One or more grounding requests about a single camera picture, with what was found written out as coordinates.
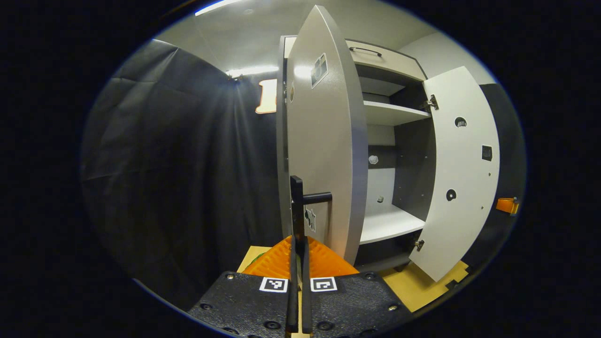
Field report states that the black backdrop cloth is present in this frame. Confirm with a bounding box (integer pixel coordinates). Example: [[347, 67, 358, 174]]
[[80, 38, 526, 310]]

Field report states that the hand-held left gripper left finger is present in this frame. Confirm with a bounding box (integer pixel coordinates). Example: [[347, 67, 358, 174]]
[[187, 236, 300, 338]]

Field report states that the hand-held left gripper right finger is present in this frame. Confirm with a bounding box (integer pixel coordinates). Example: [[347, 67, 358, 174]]
[[300, 236, 415, 338]]

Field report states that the dark drawer handle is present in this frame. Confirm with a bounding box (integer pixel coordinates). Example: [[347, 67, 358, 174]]
[[348, 46, 383, 58]]

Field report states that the white cabinet shelf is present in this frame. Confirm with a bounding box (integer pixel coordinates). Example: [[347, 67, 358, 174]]
[[364, 100, 431, 126], [359, 204, 426, 245]]

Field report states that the grey cabinet shelf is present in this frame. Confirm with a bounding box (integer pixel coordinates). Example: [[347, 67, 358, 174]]
[[359, 77, 407, 97]]

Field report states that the black door handle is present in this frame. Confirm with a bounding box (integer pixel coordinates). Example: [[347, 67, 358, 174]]
[[290, 175, 333, 245]]

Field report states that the grey double-door shoe cabinet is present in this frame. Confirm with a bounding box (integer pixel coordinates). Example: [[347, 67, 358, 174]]
[[276, 34, 470, 273]]

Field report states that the light grey cabinet drawer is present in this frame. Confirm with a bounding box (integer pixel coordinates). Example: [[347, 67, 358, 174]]
[[284, 35, 428, 83]]

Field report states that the light grey cabinet door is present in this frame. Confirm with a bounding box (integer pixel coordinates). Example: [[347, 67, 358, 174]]
[[408, 66, 501, 282], [284, 5, 369, 266]]

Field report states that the ceiling light strip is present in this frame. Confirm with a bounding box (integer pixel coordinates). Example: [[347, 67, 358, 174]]
[[225, 65, 280, 78]]

